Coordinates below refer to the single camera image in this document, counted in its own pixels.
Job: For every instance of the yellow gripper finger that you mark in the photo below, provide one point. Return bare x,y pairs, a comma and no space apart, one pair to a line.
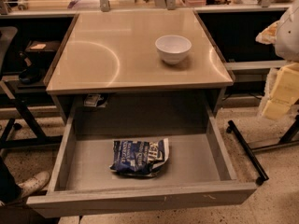
281,91

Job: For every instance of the blue chip bag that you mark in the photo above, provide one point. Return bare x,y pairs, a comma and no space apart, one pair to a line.
139,158

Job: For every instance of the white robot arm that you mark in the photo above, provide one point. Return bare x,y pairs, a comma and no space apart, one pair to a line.
284,35

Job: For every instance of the grey open drawer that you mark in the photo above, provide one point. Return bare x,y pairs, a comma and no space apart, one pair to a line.
198,172

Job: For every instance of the grey cabinet with counter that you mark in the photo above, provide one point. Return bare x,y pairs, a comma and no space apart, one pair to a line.
115,51

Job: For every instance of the paper label under counter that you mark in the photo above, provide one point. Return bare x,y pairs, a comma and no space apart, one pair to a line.
92,100

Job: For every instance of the black table leg bar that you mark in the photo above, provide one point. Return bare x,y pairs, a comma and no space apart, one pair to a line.
258,167

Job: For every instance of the white ceramic bowl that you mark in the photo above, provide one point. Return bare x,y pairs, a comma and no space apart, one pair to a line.
173,49

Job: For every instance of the black box on shelf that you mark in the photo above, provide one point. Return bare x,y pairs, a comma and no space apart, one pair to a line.
43,46

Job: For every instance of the white shoe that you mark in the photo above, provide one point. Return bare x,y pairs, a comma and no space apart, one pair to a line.
34,184

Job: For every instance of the grey office chair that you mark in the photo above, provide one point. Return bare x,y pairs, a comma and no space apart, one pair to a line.
6,36

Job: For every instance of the black desk frame left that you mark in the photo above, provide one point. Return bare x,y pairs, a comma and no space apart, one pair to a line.
40,140

